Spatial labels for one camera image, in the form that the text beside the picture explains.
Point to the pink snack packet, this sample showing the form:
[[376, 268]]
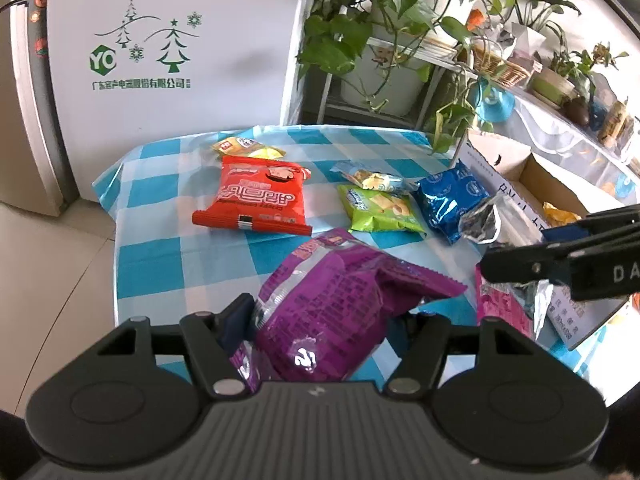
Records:
[[500, 305]]

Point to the wicker basket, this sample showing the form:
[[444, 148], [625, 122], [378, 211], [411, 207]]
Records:
[[505, 70]]

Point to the yellow waffle snack packet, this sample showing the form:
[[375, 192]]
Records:
[[235, 146], [560, 215]]

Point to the green snack packet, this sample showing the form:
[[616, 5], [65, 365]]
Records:
[[380, 210]]

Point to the white covered side table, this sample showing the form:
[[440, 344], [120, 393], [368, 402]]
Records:
[[560, 145]]

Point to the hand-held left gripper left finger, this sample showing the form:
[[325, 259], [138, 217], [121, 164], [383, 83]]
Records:
[[237, 320]]

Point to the green plant pot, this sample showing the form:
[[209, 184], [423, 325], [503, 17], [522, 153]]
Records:
[[550, 87]]

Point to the light blue snack packet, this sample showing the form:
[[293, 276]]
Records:
[[370, 178]]

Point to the purple snack packet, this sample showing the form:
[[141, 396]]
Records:
[[320, 310]]

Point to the white cardboard box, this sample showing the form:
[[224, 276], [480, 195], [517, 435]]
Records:
[[492, 152]]

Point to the blue white checked tablecloth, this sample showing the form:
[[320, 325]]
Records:
[[165, 260]]

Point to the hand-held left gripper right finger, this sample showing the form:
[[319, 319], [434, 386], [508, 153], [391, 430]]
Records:
[[425, 345]]

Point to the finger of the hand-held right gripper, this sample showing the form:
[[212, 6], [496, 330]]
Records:
[[520, 262], [562, 232]]

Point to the blue plastic fan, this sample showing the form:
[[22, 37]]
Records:
[[492, 102]]

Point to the blue small jar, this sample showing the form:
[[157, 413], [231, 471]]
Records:
[[597, 117]]

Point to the red snack packet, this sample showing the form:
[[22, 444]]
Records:
[[255, 195]]

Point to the white plant rack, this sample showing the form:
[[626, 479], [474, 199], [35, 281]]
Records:
[[325, 95]]

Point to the green pothos plant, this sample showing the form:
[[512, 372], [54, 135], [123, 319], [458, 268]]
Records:
[[345, 35]]

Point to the small plant in green pot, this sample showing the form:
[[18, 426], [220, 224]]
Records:
[[595, 62]]

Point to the brown labelled bottle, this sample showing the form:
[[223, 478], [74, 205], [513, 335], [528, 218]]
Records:
[[612, 122]]

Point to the white refrigerator green tree print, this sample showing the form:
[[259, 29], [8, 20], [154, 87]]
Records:
[[225, 35]]

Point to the brown teapot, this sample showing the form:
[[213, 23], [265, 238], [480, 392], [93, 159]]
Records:
[[577, 112]]

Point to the leafy plant white square pot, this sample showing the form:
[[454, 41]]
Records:
[[527, 37]]

